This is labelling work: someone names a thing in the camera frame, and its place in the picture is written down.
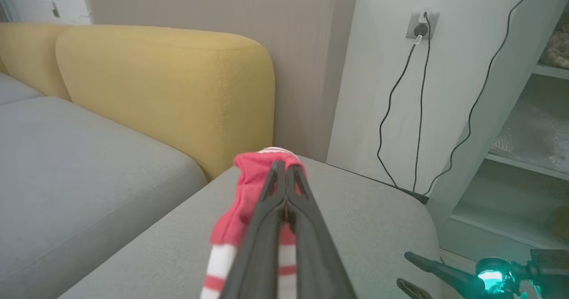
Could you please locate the thin black wall cable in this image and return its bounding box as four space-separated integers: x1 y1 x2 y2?
421 0 541 196
377 36 422 188
413 12 432 194

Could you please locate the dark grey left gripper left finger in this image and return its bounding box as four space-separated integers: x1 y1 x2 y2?
220 159 286 299

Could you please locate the red Bulls basketball jersey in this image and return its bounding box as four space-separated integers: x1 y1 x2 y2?
200 147 308 299

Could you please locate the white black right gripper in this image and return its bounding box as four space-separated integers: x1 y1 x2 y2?
397 248 569 299

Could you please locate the grey wall socket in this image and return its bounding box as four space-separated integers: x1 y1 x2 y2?
405 9 441 40

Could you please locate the brown plush toy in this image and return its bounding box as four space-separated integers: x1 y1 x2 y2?
539 12 569 70

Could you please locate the yellow sofa back cushion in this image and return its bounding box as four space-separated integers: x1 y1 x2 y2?
56 25 275 182
0 22 74 102

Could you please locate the grey sofa seat cushion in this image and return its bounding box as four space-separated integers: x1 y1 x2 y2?
0 96 208 299
0 72 45 106

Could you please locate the clear plastic bag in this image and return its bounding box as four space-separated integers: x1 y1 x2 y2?
489 97 569 175

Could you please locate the white shelf unit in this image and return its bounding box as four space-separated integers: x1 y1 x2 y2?
426 0 569 264

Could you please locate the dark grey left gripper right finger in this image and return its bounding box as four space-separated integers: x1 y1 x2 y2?
286 164 358 299

